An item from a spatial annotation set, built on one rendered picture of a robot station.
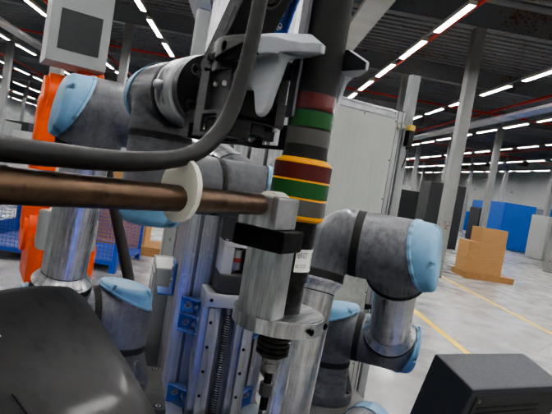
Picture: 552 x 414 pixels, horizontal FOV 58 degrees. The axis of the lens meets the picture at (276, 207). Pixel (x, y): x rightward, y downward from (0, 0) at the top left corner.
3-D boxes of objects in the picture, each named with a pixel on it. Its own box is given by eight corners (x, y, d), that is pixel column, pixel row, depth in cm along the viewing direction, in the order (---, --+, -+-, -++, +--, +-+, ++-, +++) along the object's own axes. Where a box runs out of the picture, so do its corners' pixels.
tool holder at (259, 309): (282, 354, 32) (308, 203, 31) (195, 323, 35) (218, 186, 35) (336, 329, 40) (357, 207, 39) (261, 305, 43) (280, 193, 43)
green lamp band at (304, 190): (311, 200, 35) (314, 182, 35) (259, 190, 37) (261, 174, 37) (335, 203, 39) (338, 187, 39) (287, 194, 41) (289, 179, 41)
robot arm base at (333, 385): (282, 379, 130) (289, 341, 129) (337, 381, 134) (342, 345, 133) (301, 407, 115) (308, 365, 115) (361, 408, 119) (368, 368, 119)
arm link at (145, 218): (215, 234, 62) (229, 145, 61) (123, 226, 56) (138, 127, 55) (191, 223, 68) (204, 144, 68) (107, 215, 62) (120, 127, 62)
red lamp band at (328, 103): (323, 109, 35) (326, 92, 35) (282, 105, 37) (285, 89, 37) (341, 117, 38) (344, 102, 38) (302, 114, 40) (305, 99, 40)
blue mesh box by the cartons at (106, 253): (47, 263, 648) (58, 188, 643) (83, 249, 774) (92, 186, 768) (114, 274, 650) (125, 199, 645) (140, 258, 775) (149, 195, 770)
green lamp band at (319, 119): (320, 127, 35) (323, 110, 35) (279, 123, 37) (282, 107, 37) (338, 135, 38) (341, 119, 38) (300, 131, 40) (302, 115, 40)
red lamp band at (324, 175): (315, 181, 35) (317, 164, 35) (261, 173, 37) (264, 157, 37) (338, 186, 39) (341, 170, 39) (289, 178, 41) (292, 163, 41)
